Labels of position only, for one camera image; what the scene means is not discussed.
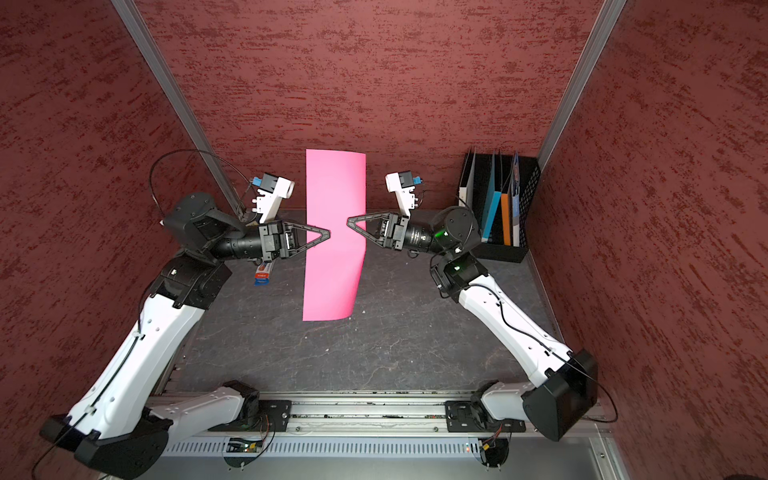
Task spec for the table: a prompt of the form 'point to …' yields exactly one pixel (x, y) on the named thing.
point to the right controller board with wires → (494, 450)
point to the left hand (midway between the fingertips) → (324, 245)
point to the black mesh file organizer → (500, 190)
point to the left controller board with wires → (242, 451)
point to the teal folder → (492, 206)
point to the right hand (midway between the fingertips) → (347, 232)
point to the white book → (463, 192)
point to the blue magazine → (516, 203)
